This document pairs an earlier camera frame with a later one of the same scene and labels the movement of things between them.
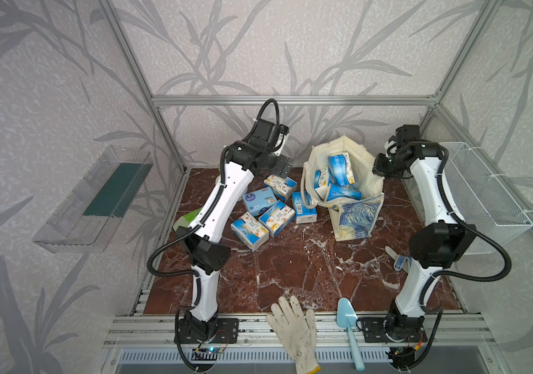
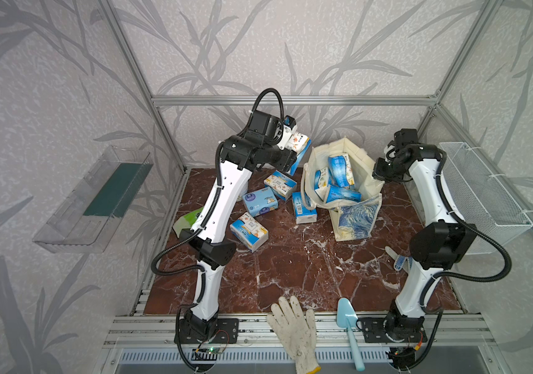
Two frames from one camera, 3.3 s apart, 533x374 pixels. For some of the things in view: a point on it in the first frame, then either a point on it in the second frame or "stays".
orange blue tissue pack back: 284,187 stays
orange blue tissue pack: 277,217 -> 298,144
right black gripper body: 387,165 stays
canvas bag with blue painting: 350,219 stays
